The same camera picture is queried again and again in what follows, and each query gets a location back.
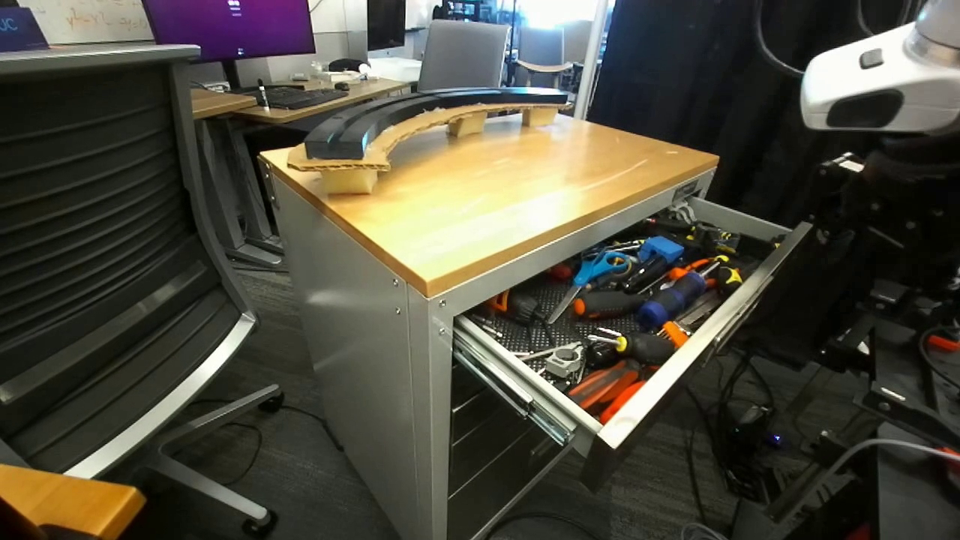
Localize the black computer keyboard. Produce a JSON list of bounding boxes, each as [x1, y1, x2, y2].
[[253, 80, 355, 112]]

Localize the blue-handled scissors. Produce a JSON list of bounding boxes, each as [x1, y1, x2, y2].
[[542, 247, 635, 331]]

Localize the purple-screen computer monitor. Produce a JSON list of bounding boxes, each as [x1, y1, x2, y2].
[[138, 0, 317, 91]]

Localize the curved wooden bridge black track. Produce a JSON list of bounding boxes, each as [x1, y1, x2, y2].
[[284, 83, 572, 197]]

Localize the yellow black-handled screwdriver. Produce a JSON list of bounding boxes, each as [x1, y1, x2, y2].
[[584, 318, 695, 367]]

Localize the grey wood-topped tool cabinet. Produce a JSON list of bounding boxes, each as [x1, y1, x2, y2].
[[258, 112, 724, 540]]

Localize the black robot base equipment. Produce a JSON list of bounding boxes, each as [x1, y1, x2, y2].
[[769, 131, 960, 540]]

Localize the grey office chair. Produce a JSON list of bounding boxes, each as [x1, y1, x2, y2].
[[414, 18, 514, 97]]

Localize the black monitor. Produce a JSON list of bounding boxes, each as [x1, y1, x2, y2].
[[364, 0, 410, 53]]

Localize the long wooden office desk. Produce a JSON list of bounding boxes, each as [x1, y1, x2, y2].
[[190, 75, 414, 131]]

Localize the blue-handled screwdriver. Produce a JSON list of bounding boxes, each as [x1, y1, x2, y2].
[[632, 266, 713, 333]]

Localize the black curtain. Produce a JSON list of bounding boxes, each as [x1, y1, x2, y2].
[[588, 0, 908, 207]]

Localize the grey metal tool drawer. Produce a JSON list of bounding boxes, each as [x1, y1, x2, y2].
[[451, 195, 815, 459]]

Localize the orange-handled tools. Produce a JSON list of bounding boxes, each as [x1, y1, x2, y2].
[[567, 361, 652, 427]]

